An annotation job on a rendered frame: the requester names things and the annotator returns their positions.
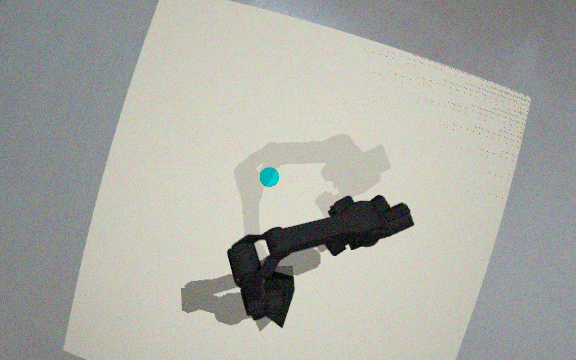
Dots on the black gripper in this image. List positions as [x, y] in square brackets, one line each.
[338, 246]

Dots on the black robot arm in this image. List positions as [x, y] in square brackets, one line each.
[361, 223]

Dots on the cyan circle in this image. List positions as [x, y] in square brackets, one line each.
[269, 176]

